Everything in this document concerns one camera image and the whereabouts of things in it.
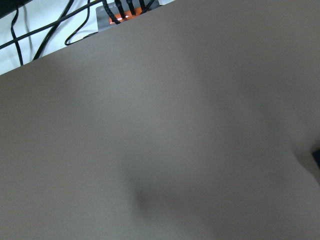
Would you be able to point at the black t-shirt with logo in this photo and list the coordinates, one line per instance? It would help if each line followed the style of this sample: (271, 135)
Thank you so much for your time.
(316, 156)

